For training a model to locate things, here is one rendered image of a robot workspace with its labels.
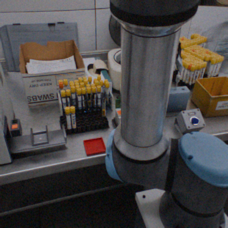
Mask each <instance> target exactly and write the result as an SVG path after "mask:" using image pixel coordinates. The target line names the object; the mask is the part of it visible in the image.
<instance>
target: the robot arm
mask: <svg viewBox="0 0 228 228"><path fill-rule="evenodd" d="M109 4H110V13H111V15H112V16H113V17H114V18H115V19H116V20H117V21H118V22H119V23H121V123H120V124H119V125H118V126H117V128H116V129H113V130H112V131H111V133H110V135H109V137H108V140H107V145H106V152H105V153H106V157H105V165H106V170H107V173H108V174H109V176H110V177H111V178H113V179H116V180H120V181H121V182H124V183H133V184H138V185H142V186H148V187H150V188H155V189H159V190H164V191H165V192H164V193H163V195H162V197H161V200H160V204H159V215H160V220H161V222H162V224H163V225H164V227H165V228H225V214H224V208H223V206H224V204H225V202H226V199H227V197H228V145H226V144H225V143H224V142H223V141H222V140H221V139H219V138H217V137H215V136H213V135H210V134H207V133H203V132H191V133H190V134H189V133H187V134H185V135H184V136H183V137H182V138H181V139H180V140H179V139H176V138H171V137H169V135H168V132H167V130H166V129H165V128H164V123H165V117H166V111H167V105H168V99H169V93H170V87H171V83H172V78H173V72H174V66H175V65H176V66H177V69H178V71H179V72H180V73H181V71H182V68H183V66H182V63H183V62H182V57H181V42H180V41H179V38H180V34H181V29H182V26H183V25H184V24H185V23H187V22H189V21H190V20H191V19H192V18H193V17H194V16H195V15H196V14H197V9H198V6H211V7H228V0H109Z"/></svg>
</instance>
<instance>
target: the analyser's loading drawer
mask: <svg viewBox="0 0 228 228"><path fill-rule="evenodd" d="M30 131H31V134H29V135H23V136H16V137H9V138H6V140H7V144H8V148H9V151H10V154H14V153H17V152H23V151H29V150H35V149H41V148H46V147H50V146H56V145H62V144H65V146H67V138H66V133H65V127H64V125H62V129H59V130H55V131H48V130H47V125H46V130H45V131H38V132H33V129H32V128H30ZM40 138H42V140H40Z"/></svg>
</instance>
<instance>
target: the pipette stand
mask: <svg viewBox="0 0 228 228"><path fill-rule="evenodd" d="M175 88H176V87H171V88H170V93H169V99H168V105H167V111H166V117H169V116H177V115H178V114H179V113H180V112H181V111H185V110H186V107H187V103H188V99H189V95H190V90H189V89H188V88H187V86H183V87H177V90H175Z"/></svg>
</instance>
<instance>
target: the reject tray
mask: <svg viewBox="0 0 228 228"><path fill-rule="evenodd" d="M83 143H84V147H85V151H86V154H87V156H91V155H96V154H101V153H105V152H106V147H105V144H104V141H103V138H102V137H98V138H93V139H87V140H83Z"/></svg>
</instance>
